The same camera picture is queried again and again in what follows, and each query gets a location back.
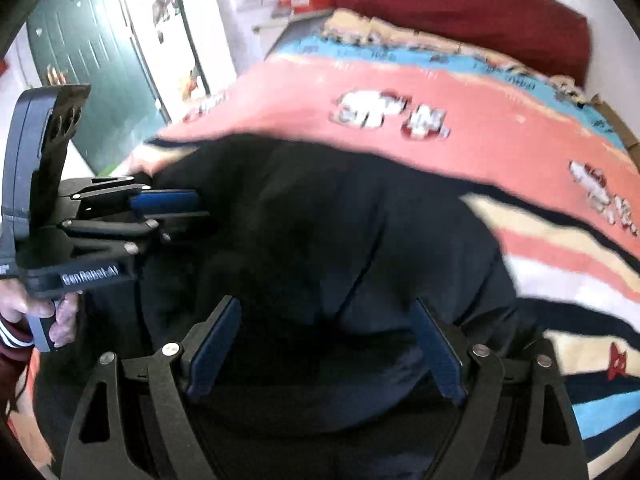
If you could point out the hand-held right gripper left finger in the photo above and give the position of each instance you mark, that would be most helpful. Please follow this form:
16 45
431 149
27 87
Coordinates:
215 350

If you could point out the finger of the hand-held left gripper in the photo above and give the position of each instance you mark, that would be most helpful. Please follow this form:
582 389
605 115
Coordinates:
162 201
150 232

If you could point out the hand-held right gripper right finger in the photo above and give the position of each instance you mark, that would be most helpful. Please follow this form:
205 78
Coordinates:
440 355

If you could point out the dark navy puffer jacket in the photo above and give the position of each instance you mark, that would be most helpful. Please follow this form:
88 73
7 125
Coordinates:
310 260

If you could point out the person's left forearm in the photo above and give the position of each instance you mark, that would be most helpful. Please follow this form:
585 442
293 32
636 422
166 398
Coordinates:
11 365

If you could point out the person's left hand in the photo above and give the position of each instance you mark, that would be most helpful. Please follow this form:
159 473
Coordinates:
67 320

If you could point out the green panelled door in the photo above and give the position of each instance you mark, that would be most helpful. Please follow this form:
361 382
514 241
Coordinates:
90 50

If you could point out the cartoon cat printed blanket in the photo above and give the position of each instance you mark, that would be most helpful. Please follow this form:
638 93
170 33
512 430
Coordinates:
325 85

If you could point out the white bedside shelf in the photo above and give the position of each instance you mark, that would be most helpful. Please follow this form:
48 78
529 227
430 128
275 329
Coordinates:
285 20

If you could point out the red box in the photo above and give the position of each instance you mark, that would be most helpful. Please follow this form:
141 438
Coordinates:
305 2

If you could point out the dark red headboard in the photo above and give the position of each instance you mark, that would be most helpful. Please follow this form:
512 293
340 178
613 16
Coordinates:
450 10

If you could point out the dark green door frame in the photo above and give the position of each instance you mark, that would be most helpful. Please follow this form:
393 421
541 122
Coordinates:
186 20

